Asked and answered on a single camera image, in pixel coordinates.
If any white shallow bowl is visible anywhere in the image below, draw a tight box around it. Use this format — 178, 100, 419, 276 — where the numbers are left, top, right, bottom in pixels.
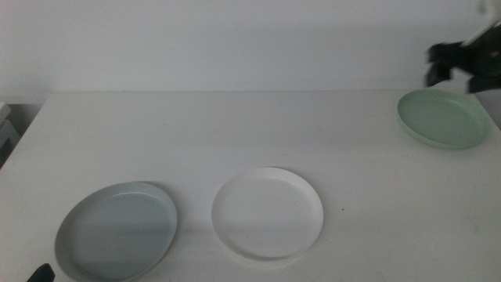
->
211, 167, 325, 261

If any grey shallow bowl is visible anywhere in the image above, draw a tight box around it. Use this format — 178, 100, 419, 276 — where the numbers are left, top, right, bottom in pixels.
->
54, 181, 178, 282

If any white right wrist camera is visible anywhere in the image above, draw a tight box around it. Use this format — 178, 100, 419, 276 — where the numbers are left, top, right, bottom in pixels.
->
461, 0, 501, 47

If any green shallow bowl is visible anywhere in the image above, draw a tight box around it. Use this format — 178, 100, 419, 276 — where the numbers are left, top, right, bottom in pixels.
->
396, 89, 492, 150

